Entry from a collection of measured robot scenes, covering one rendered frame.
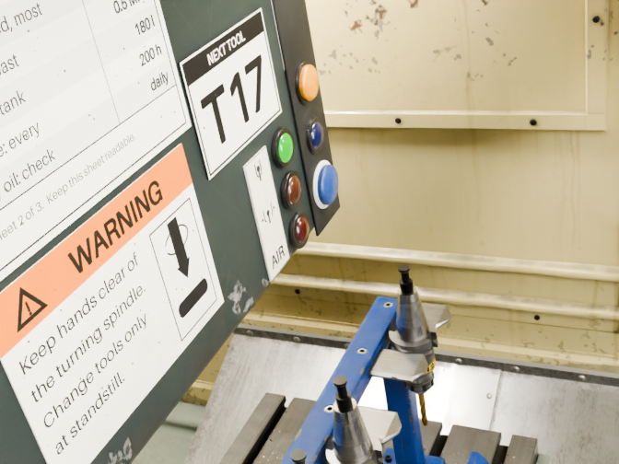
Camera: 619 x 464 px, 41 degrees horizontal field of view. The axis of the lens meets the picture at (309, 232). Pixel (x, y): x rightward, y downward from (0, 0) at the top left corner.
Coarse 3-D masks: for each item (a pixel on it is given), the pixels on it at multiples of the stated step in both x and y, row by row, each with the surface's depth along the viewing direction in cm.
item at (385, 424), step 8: (360, 408) 99; (368, 408) 99; (368, 416) 97; (376, 416) 97; (384, 416) 97; (392, 416) 97; (368, 424) 96; (376, 424) 96; (384, 424) 96; (392, 424) 96; (400, 424) 96; (376, 432) 95; (384, 432) 95; (392, 432) 95; (384, 440) 94
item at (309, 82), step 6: (306, 66) 56; (312, 66) 57; (306, 72) 56; (312, 72) 56; (300, 78) 56; (306, 78) 56; (312, 78) 56; (318, 78) 57; (300, 84) 56; (306, 84) 56; (312, 84) 57; (318, 84) 57; (300, 90) 56; (306, 90) 56; (312, 90) 57; (306, 96) 56; (312, 96) 57
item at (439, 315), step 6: (426, 306) 115; (432, 306) 114; (438, 306) 114; (444, 306) 114; (426, 312) 113; (432, 312) 113; (438, 312) 113; (444, 312) 113; (426, 318) 112; (432, 318) 112; (438, 318) 112; (444, 318) 112; (438, 324) 111; (444, 324) 111
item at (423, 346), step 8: (432, 328) 108; (392, 336) 108; (432, 336) 108; (392, 344) 108; (400, 344) 107; (408, 344) 106; (416, 344) 106; (424, 344) 106; (432, 344) 109; (408, 352) 106; (416, 352) 106; (424, 352) 107; (432, 352) 107
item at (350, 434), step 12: (336, 408) 88; (336, 420) 88; (348, 420) 88; (360, 420) 89; (336, 432) 89; (348, 432) 88; (360, 432) 89; (336, 444) 90; (348, 444) 89; (360, 444) 89; (336, 456) 91; (348, 456) 90; (360, 456) 90
